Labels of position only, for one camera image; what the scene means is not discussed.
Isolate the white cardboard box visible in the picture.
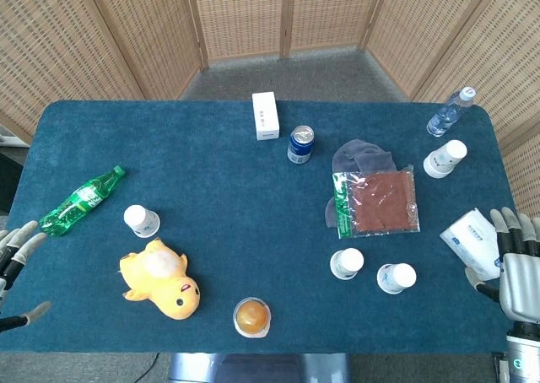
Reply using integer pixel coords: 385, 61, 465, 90
251, 91, 280, 141

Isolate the grey cloth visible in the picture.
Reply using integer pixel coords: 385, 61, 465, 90
324, 138, 397, 229

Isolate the white paper cup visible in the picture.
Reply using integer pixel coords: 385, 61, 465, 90
123, 204, 161, 238
423, 139, 468, 179
329, 247, 365, 281
376, 262, 418, 295

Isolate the bamboo folding screen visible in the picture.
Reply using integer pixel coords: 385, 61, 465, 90
0, 0, 540, 262

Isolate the yellow plush toy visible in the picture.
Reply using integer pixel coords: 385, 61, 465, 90
119, 237, 202, 321

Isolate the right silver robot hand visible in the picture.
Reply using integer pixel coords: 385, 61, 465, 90
464, 207, 540, 325

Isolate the clear water bottle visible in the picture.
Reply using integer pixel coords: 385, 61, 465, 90
426, 86, 477, 138

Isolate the white tissue pack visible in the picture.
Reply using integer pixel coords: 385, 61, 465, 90
439, 208, 503, 282

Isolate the blue drink can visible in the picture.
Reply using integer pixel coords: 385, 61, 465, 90
287, 125, 316, 165

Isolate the blue felt table cover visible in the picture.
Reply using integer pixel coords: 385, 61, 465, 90
0, 100, 528, 354

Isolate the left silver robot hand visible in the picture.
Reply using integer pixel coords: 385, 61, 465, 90
0, 220, 52, 333

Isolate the black floor cable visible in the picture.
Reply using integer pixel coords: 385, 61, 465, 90
133, 352, 161, 383

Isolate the green plastic soda bottle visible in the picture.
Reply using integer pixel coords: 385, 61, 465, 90
39, 165, 127, 237

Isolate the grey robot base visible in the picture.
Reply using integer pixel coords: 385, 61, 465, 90
168, 352, 351, 383

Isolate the orange fruit jelly cup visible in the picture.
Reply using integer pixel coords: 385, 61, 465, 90
232, 297, 272, 338

